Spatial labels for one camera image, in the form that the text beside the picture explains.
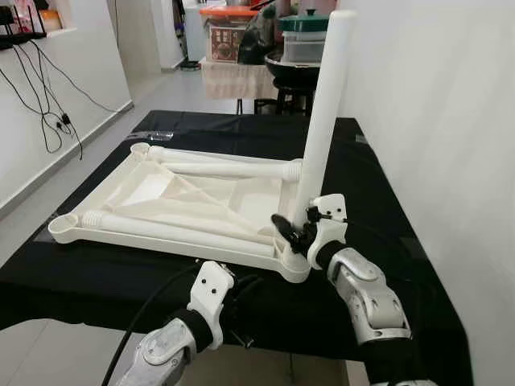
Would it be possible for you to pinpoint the white plastic table leg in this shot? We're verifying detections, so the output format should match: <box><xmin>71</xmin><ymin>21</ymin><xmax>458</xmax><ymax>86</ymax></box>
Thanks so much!
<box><xmin>80</xmin><ymin>209</ymin><xmax>278</xmax><ymax>258</ymax></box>
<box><xmin>159</xmin><ymin>159</ymin><xmax>305</xmax><ymax>182</ymax></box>
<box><xmin>288</xmin><ymin>10</ymin><xmax>357</xmax><ymax>234</ymax></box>
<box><xmin>147</xmin><ymin>145</ymin><xmax>303</xmax><ymax>166</ymax></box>

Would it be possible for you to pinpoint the black wooden stool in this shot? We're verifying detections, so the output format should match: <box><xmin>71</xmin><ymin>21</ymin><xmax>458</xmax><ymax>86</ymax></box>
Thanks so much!
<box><xmin>253</xmin><ymin>76</ymin><xmax>319</xmax><ymax>115</ymax></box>

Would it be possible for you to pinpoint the clear plastic wrap piece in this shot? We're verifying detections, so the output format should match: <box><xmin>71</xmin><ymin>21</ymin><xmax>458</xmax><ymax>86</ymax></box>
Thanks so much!
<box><xmin>129</xmin><ymin>129</ymin><xmax>174</xmax><ymax>144</ymax></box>

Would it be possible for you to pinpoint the white plastic table top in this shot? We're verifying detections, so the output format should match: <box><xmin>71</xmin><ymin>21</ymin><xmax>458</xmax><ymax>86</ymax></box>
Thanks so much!
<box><xmin>47</xmin><ymin>143</ymin><xmax>313</xmax><ymax>284</ymax></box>

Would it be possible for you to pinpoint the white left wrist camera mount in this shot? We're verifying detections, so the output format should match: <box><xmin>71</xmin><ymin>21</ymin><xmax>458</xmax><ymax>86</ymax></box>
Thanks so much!
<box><xmin>187</xmin><ymin>260</ymin><xmax>236</xmax><ymax>331</ymax></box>

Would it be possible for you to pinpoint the black wall cable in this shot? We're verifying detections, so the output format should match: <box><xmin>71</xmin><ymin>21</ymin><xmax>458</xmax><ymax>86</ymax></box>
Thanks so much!
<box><xmin>0</xmin><ymin>40</ymin><xmax>122</xmax><ymax>158</ymax></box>

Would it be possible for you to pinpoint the black bag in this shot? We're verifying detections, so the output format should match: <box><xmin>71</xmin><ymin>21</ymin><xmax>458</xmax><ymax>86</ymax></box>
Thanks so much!
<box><xmin>241</xmin><ymin>8</ymin><xmax>282</xmax><ymax>65</ymax></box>

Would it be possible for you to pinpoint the clear container green lid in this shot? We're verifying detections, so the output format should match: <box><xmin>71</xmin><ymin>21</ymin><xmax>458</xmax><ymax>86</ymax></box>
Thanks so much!
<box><xmin>278</xmin><ymin>10</ymin><xmax>331</xmax><ymax>64</ymax></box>

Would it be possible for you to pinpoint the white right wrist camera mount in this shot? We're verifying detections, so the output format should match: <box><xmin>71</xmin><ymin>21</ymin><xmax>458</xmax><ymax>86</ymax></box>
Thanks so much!
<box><xmin>306</xmin><ymin>193</ymin><xmax>348</xmax><ymax>270</ymax></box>

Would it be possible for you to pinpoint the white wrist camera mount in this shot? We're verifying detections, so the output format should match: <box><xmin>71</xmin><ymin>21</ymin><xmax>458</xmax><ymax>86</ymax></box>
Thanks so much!
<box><xmin>306</xmin><ymin>193</ymin><xmax>348</xmax><ymax>270</ymax></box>
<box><xmin>187</xmin><ymin>260</ymin><xmax>236</xmax><ymax>331</ymax></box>

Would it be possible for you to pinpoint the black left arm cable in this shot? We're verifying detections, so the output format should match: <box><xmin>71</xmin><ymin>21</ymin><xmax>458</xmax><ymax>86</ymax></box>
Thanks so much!
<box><xmin>101</xmin><ymin>261</ymin><xmax>198</xmax><ymax>386</ymax></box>

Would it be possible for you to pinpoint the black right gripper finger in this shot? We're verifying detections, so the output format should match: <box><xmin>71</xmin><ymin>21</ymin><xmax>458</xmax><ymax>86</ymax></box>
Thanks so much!
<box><xmin>271</xmin><ymin>213</ymin><xmax>303</xmax><ymax>248</ymax></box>

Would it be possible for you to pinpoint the black router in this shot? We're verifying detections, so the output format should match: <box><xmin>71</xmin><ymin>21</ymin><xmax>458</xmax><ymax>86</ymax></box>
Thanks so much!
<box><xmin>0</xmin><ymin>6</ymin><xmax>47</xmax><ymax>51</ymax></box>

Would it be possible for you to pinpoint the white standing appliance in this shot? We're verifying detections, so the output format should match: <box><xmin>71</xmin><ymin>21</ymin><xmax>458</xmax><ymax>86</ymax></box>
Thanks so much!
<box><xmin>181</xmin><ymin>0</ymin><xmax>210</xmax><ymax>64</ymax></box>

